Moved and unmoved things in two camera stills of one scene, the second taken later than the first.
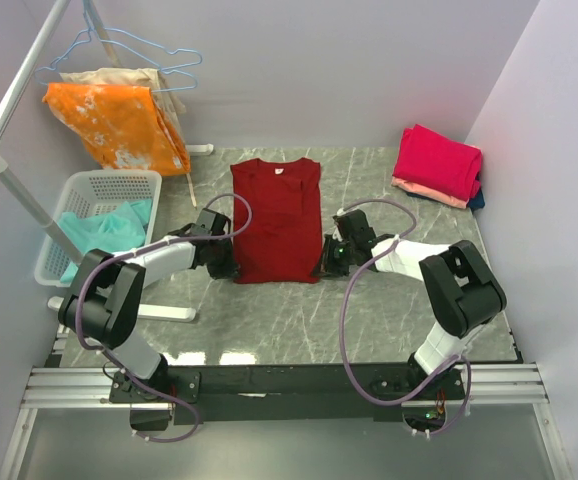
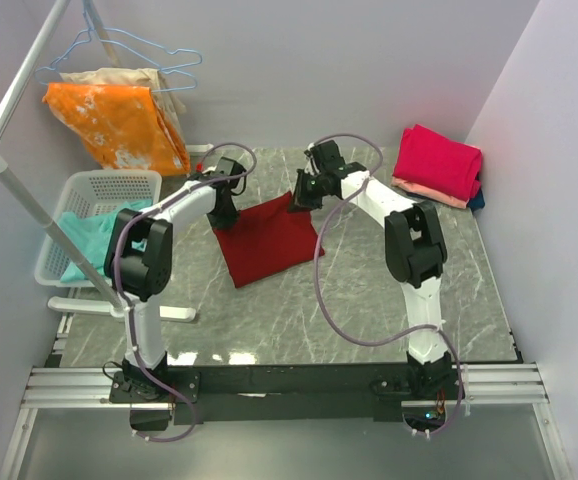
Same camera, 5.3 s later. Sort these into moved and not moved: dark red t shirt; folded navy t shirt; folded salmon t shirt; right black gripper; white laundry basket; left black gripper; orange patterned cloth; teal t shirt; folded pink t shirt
Moved: left black gripper; dark red t shirt; right black gripper
Not moved: folded pink t shirt; folded navy t shirt; teal t shirt; orange patterned cloth; white laundry basket; folded salmon t shirt
